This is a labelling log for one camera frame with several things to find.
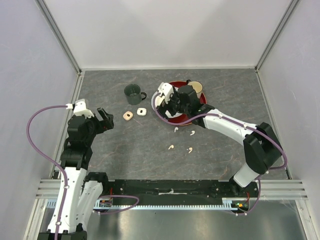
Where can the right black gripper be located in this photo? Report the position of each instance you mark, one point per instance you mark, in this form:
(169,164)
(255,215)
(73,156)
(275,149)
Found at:
(163,107)

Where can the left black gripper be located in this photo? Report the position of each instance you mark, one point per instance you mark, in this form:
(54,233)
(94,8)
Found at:
(108,123)

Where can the white earbud case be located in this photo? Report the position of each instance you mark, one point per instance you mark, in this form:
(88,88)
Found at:
(141,111)

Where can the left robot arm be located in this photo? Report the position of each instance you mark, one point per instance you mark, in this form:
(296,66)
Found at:
(79,189)

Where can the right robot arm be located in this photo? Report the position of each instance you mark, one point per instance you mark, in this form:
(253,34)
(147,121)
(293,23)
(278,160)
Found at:
(260,143)

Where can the pink earbud case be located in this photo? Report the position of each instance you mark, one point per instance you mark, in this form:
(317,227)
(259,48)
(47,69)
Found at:
(128,115)

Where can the white plate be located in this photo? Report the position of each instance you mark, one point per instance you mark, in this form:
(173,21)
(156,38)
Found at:
(169,110)

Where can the red round tray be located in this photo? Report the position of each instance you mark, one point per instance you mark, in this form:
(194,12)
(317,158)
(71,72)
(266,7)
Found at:
(182,121)

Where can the beige cup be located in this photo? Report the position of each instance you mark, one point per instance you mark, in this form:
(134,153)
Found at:
(197,86)

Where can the dark green mug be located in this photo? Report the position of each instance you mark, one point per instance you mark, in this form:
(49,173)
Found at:
(133,94)

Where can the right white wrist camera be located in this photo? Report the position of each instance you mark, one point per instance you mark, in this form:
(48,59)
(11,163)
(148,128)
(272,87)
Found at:
(165,91)

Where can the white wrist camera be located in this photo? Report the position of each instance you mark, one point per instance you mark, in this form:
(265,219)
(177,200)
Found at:
(165,91)
(80,109)

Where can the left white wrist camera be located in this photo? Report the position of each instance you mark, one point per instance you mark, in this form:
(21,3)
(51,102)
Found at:
(80,109)

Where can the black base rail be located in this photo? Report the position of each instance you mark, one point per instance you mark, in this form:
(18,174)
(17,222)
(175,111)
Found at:
(172,193)

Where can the left rear aluminium post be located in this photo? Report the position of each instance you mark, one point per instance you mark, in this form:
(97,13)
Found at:
(58,34)

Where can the aluminium post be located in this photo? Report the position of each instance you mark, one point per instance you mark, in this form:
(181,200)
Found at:
(58,34)
(276,33)

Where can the slotted cable duct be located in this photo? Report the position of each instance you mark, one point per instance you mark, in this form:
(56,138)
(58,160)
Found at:
(227,205)

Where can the front aluminium frame rail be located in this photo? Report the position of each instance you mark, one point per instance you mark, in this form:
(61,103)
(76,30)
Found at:
(270,189)

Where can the right rear aluminium post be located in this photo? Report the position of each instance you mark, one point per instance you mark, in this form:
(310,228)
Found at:
(276,33)

